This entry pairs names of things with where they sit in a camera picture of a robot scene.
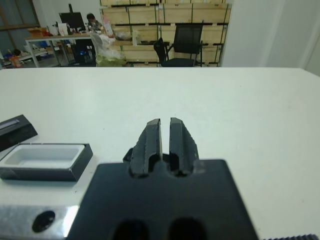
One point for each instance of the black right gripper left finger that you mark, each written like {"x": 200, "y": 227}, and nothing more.
{"x": 146, "y": 150}

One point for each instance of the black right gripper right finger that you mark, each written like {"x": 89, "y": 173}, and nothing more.
{"x": 182, "y": 150}

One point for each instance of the black box lid with print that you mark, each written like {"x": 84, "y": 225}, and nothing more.
{"x": 17, "y": 130}

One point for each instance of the black box base white insert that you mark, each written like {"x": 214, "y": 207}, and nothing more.
{"x": 80, "y": 162}

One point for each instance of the brown cardboard box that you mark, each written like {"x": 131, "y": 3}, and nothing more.
{"x": 37, "y": 32}

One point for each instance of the yellow-green plastic bag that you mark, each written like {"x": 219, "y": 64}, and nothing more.
{"x": 110, "y": 61}

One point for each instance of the white plastic bag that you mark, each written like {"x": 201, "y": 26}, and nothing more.
{"x": 105, "y": 46}

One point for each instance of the black mesh office chair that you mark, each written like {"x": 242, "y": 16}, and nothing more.
{"x": 187, "y": 37}

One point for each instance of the black computer tower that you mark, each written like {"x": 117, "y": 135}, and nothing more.
{"x": 83, "y": 52}

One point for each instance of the pink white carton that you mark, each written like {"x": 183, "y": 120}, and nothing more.
{"x": 108, "y": 26}

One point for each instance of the wooden crate stack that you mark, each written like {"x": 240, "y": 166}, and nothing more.
{"x": 140, "y": 15}

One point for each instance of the seated person at desk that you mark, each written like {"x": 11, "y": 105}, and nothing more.
{"x": 93, "y": 22}

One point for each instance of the white carton with red print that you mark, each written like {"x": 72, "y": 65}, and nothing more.
{"x": 62, "y": 29}

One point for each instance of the black computer monitor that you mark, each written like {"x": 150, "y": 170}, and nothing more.
{"x": 71, "y": 20}

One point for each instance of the white frame wooden desk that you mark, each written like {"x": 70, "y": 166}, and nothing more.
{"x": 57, "y": 37}

